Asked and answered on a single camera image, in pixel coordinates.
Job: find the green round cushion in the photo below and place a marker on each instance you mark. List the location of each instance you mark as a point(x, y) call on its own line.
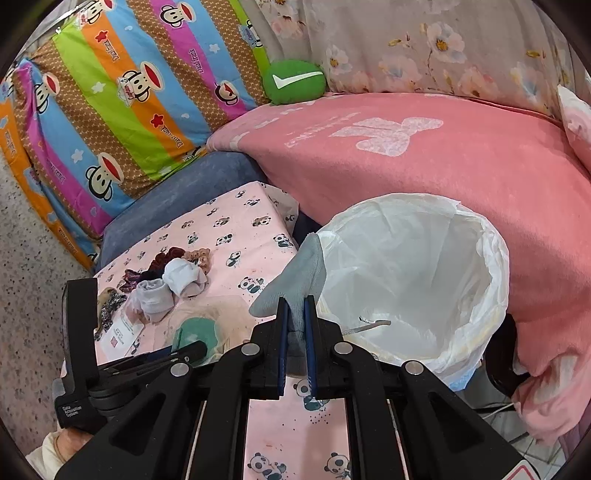
point(295, 85)

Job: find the small pink pillow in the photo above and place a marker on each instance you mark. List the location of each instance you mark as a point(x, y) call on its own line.
point(577, 120)

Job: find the dark purple scrunchie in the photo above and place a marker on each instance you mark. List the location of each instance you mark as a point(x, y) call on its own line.
point(136, 277)

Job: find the grey floral cloth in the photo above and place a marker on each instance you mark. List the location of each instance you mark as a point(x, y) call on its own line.
point(461, 55)

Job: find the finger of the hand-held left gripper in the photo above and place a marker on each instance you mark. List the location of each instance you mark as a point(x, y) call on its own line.
point(152, 352)
point(191, 351)

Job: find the blue-grey cushion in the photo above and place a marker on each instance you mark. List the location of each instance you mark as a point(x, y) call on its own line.
point(194, 184)

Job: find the beige sheer stocking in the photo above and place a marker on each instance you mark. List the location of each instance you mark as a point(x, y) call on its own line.
point(235, 314)

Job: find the white paper card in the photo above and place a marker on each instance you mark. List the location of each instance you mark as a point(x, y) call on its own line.
point(122, 332)

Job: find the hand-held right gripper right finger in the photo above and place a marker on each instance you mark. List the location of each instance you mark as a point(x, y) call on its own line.
point(311, 350)

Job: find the leopard print scrunchie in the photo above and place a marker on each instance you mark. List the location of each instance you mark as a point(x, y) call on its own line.
point(110, 307)

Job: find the pink blanket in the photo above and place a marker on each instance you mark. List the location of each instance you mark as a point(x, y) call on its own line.
point(415, 161)

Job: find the bin with white plastic bag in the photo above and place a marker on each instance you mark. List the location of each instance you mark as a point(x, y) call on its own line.
point(415, 277)

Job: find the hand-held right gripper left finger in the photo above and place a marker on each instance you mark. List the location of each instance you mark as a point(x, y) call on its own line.
point(282, 346)

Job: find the green sock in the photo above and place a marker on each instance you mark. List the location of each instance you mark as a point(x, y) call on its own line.
point(198, 330)

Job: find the thin grey stick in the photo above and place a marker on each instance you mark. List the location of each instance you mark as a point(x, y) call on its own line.
point(369, 325)

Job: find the pink panda print cloth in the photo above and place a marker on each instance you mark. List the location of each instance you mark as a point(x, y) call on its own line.
point(240, 221)

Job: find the grey sock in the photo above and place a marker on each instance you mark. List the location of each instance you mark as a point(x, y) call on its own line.
point(295, 272)

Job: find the dark red scrunchie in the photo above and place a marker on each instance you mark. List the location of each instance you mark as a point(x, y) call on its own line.
point(173, 254)

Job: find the person's left forearm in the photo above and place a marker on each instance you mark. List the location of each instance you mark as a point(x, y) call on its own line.
point(51, 457)

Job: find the tan dotted scrunchie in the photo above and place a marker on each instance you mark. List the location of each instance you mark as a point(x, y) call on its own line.
point(196, 257)

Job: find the white sock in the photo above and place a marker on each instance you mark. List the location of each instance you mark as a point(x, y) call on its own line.
point(182, 277)

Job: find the pale lilac sock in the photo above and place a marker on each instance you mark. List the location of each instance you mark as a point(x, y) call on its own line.
point(152, 300)

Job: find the colourful monkey print quilt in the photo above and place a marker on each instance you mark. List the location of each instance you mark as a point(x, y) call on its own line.
point(115, 115)

